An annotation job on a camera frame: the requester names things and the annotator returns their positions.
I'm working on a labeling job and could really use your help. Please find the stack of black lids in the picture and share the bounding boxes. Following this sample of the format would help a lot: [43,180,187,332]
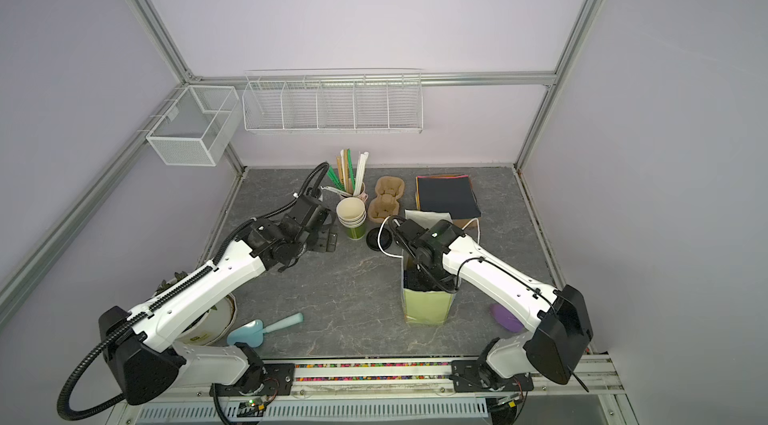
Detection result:
[366,227,393,252]

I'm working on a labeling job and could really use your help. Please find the potted green plant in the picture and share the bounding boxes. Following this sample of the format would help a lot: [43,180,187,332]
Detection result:
[176,294,237,346]

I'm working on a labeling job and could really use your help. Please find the brown wrapped straw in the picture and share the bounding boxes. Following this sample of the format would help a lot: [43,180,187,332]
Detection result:
[336,150,349,192]

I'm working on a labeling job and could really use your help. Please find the long white wire basket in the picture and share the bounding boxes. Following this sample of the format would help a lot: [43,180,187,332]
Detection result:
[241,68,424,134]

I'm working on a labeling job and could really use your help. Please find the small white wire basket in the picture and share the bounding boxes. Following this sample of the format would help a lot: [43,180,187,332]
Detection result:
[147,85,242,167]

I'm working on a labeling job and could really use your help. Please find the white green paper bag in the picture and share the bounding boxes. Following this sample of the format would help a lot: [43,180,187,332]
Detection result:
[381,217,454,326]

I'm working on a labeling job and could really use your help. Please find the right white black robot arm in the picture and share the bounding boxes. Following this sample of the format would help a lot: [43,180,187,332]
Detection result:
[383,217,593,392]

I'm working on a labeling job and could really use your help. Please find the pink straw holder cup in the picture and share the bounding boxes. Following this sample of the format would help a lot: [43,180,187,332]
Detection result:
[355,184,368,202]

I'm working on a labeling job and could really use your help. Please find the teal plastic scoop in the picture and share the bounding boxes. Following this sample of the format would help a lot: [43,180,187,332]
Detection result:
[226,312,304,348]

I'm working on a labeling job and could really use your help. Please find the brown pulp cup carriers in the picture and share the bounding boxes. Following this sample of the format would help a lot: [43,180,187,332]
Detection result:
[368,176,405,224]

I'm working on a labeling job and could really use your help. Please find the stack of paper cups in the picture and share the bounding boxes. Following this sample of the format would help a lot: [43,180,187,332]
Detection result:
[336,197,367,240]

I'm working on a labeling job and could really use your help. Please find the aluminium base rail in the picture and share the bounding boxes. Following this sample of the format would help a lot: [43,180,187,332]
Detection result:
[125,355,625,405]

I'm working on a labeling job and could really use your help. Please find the purple pink spatula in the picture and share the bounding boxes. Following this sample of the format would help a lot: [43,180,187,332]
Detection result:
[490,303,526,334]

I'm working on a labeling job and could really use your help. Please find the white ribbed cable duct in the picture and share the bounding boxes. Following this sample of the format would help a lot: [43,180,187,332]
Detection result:
[135,397,490,424]

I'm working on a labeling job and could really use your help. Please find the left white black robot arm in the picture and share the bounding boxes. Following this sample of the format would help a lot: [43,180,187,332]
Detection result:
[56,162,335,421]

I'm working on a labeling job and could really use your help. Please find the green wrapped straw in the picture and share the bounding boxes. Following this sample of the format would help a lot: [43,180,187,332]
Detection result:
[346,149,356,195]
[327,168,345,191]

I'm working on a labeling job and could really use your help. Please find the cardboard box of napkins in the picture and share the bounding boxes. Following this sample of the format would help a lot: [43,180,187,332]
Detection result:
[415,174,482,229]

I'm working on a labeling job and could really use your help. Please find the white wrapped straw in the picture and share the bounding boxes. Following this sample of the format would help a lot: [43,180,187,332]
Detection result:
[354,152,369,196]

